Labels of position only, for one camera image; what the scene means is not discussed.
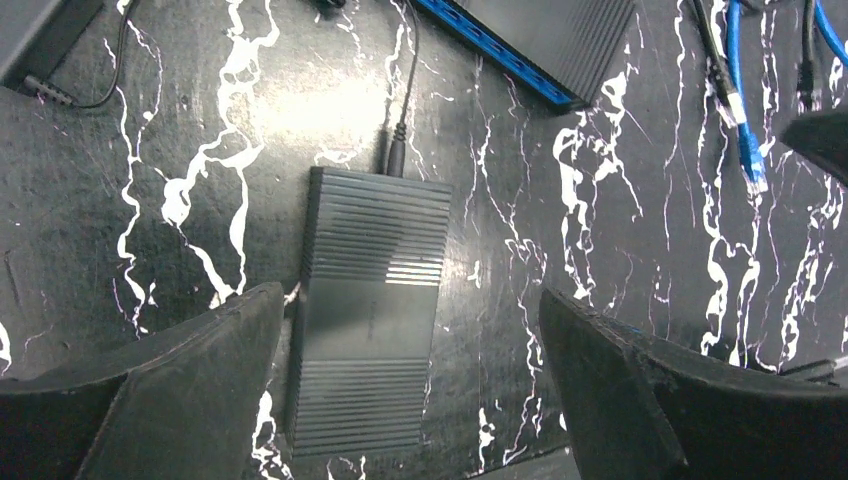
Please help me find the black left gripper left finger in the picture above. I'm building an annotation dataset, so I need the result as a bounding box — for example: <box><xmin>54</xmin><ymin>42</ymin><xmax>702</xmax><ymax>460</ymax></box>
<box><xmin>1</xmin><ymin>282</ymin><xmax>284</xmax><ymax>479</ymax></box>

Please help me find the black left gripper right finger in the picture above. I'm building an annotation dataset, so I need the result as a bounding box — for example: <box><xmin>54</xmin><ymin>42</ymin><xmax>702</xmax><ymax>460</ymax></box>
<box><xmin>538</xmin><ymin>289</ymin><xmax>847</xmax><ymax>479</ymax></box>

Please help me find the grey ribbed network switch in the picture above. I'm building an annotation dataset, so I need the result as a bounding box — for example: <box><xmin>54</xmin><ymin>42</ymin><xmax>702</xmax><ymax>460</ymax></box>
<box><xmin>284</xmin><ymin>167</ymin><xmax>452</xmax><ymax>458</ymax></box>

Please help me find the black power cable with plug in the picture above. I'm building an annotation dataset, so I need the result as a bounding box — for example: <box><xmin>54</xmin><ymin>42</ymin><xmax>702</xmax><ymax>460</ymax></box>
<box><xmin>311</xmin><ymin>0</ymin><xmax>425</xmax><ymax>179</ymax></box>

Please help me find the black ethernet cable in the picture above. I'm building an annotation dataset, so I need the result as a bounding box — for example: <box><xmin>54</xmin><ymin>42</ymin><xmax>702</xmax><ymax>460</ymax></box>
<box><xmin>688</xmin><ymin>0</ymin><xmax>749</xmax><ymax>128</ymax></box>

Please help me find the black switch with blue ports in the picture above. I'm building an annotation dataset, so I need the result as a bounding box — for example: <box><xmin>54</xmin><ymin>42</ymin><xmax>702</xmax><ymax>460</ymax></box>
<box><xmin>413</xmin><ymin>0</ymin><xmax>636</xmax><ymax>114</ymax></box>

